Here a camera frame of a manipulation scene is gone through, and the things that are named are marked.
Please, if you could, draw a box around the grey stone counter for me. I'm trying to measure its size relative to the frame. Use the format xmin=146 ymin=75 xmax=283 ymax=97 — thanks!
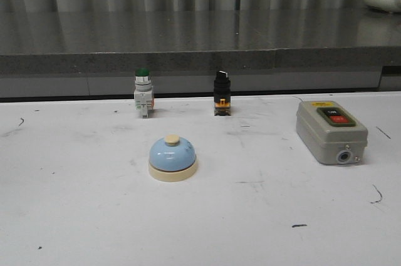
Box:
xmin=1 ymin=8 xmax=400 ymax=100

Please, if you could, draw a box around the green pushbutton switch white body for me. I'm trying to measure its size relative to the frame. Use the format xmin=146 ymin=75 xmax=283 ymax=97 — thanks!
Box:
xmin=134 ymin=68 xmax=154 ymax=118

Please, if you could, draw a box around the black selector switch orange base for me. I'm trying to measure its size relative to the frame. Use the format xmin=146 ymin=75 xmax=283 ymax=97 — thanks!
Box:
xmin=214 ymin=71 xmax=231 ymax=116

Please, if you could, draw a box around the grey on off switch box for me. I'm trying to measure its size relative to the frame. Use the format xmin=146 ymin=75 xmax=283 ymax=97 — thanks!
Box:
xmin=296 ymin=101 xmax=368 ymax=165

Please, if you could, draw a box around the blue desk bell cream base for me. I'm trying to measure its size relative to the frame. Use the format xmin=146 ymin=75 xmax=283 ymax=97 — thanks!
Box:
xmin=148 ymin=135 xmax=197 ymax=182

